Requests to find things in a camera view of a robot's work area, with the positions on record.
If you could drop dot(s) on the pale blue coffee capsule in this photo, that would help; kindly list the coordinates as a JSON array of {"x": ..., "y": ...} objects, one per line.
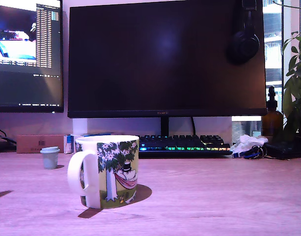
[{"x": 50, "y": 161}]

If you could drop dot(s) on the black keyboard with rainbow backlight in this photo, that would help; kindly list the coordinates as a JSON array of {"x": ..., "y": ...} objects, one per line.
[{"x": 189, "y": 148}]

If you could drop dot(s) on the small white and blue box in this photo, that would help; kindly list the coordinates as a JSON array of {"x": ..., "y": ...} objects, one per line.
[
  {"x": 96, "y": 134},
  {"x": 68, "y": 145}
]

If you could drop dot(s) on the large black dark monitor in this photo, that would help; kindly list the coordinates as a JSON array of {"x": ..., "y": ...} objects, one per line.
[{"x": 140, "y": 61}]

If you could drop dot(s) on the white mug with cartoon print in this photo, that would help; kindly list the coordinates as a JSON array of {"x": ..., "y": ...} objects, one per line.
[{"x": 111, "y": 172}]

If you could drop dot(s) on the crumpled white tissue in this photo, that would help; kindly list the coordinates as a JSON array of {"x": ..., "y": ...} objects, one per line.
[{"x": 248, "y": 140}]

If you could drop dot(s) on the black headphones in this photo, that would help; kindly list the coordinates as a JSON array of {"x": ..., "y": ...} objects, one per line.
[{"x": 243, "y": 45}]

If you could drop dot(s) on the amber glass pump bottle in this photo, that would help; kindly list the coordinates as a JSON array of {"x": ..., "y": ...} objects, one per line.
[{"x": 271, "y": 123}]

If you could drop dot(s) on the black monitor with lit screen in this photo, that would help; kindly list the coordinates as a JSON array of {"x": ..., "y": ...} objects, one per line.
[{"x": 30, "y": 86}]

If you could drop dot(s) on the brown cardboard box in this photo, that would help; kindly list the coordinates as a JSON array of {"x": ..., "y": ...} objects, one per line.
[{"x": 27, "y": 143}]

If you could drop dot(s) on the green houseplant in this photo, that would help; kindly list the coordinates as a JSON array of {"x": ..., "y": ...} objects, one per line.
[{"x": 296, "y": 98}]

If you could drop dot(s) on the white upright post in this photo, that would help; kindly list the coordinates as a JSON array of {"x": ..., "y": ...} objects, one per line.
[{"x": 79, "y": 126}]

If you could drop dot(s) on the black window frame bar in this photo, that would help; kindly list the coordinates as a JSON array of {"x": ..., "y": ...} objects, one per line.
[{"x": 282, "y": 24}]

